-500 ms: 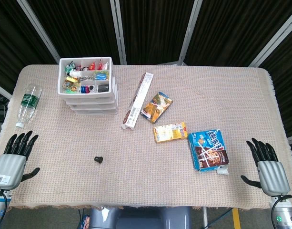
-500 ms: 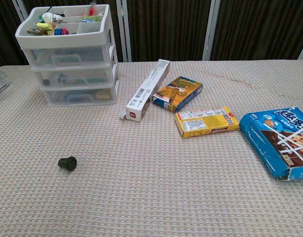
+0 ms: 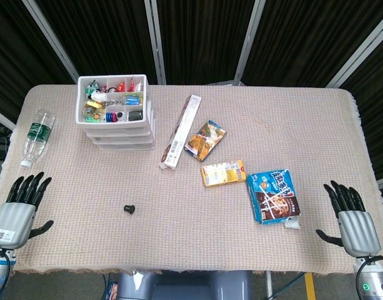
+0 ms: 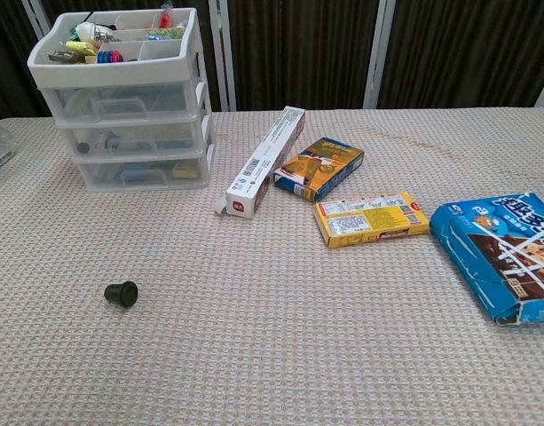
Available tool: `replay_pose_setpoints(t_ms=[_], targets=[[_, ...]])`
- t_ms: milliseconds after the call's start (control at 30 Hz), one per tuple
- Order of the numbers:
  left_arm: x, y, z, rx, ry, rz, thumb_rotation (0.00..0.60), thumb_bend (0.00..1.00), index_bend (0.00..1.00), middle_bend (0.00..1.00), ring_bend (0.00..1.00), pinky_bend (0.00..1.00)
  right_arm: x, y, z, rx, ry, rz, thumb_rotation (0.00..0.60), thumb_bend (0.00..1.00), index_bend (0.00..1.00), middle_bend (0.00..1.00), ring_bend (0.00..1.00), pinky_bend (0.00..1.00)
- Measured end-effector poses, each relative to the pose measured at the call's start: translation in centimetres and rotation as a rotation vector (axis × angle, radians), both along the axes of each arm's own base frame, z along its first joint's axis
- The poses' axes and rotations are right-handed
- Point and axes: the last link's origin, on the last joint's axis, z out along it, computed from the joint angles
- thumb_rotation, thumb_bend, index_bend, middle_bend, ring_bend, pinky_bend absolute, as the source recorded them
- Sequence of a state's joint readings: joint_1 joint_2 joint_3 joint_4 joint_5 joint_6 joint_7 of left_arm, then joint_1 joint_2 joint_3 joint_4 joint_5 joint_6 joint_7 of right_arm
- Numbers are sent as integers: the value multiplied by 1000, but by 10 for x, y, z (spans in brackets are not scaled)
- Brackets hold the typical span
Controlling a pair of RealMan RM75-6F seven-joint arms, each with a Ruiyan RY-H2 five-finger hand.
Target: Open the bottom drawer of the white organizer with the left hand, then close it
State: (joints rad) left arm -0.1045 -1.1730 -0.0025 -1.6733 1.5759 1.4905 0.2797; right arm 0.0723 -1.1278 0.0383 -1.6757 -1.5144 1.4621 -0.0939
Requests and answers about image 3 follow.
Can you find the right black grey robot hand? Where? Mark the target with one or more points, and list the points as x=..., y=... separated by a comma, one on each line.
x=361, y=231

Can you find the left black grey robot hand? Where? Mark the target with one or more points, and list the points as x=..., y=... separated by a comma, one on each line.
x=13, y=222

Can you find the small black rubber stopper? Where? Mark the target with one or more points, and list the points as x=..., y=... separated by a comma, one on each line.
x=129, y=209

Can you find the clear plastic drawer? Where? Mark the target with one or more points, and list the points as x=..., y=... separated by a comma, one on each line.
x=128, y=147
x=122, y=140
x=116, y=130

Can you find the white plastic drawer organizer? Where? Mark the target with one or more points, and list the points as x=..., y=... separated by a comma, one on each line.
x=80, y=100

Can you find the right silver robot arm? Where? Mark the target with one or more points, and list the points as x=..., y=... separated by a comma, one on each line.
x=377, y=281

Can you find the grey robot base body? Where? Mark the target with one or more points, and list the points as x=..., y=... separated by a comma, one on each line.
x=185, y=287

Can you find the blue chocolate cookie box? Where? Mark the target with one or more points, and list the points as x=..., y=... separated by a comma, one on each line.
x=272, y=197

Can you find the yellow flat snack box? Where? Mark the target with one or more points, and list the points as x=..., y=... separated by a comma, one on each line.
x=224, y=173

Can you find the orange and blue snack box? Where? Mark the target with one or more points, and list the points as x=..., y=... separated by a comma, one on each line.
x=205, y=140

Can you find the long white carton box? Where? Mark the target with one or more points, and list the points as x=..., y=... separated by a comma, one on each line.
x=182, y=131

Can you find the clear bottle with green label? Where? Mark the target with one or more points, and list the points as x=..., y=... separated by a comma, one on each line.
x=38, y=134

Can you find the grey metal table leg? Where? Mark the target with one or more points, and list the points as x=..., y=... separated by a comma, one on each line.
x=269, y=284

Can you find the colourful printed candy packet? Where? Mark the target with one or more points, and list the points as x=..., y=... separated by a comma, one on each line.
x=91, y=115

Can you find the shiny yellow packet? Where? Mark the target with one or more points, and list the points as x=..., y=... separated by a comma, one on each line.
x=94, y=104

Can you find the black and white round badge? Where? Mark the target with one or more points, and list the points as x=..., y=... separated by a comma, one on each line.
x=120, y=116

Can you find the small white round toy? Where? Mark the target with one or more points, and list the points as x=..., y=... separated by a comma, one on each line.
x=99, y=95

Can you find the small green clip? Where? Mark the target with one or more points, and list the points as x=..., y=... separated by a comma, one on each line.
x=92, y=83

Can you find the small black pouch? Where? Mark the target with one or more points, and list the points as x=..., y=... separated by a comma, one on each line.
x=135, y=115

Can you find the green yellow packet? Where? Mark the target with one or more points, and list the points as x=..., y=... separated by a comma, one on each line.
x=132, y=99

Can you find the beige woven tablecloth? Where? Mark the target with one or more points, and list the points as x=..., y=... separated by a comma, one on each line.
x=185, y=237

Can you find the orange red clips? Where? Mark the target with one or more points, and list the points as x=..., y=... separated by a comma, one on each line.
x=121, y=85

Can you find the red and white clip pack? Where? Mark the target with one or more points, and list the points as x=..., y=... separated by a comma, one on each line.
x=133, y=84

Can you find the grey partition frame post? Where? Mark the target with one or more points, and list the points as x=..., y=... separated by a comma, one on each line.
x=50, y=36
x=155, y=40
x=2, y=118
x=360, y=53
x=250, y=42

